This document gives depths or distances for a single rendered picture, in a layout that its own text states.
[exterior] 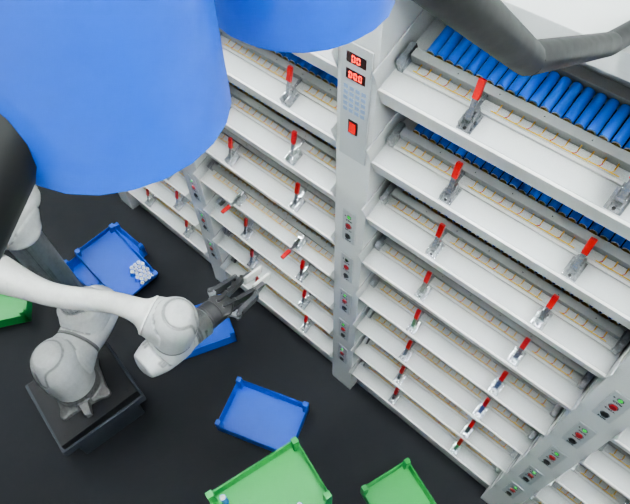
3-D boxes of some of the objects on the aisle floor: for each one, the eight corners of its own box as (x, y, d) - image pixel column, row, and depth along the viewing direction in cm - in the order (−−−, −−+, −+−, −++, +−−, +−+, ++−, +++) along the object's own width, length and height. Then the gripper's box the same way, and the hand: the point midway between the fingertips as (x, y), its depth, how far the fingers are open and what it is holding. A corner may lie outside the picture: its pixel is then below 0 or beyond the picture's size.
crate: (167, 366, 233) (162, 358, 226) (156, 325, 243) (152, 316, 237) (237, 341, 239) (234, 332, 232) (223, 302, 249) (221, 293, 243)
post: (350, 389, 226) (388, -48, 83) (332, 374, 229) (340, -69, 86) (381, 354, 234) (465, -98, 91) (363, 341, 238) (417, -115, 95)
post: (503, 516, 198) (957, 191, 55) (480, 497, 202) (850, 146, 59) (532, 472, 207) (992, 89, 64) (509, 454, 210) (896, 55, 67)
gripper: (186, 309, 161) (247, 264, 174) (224, 343, 155) (284, 294, 167) (184, 294, 155) (246, 248, 168) (223, 328, 149) (285, 279, 162)
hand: (257, 277), depth 166 cm, fingers open, 3 cm apart
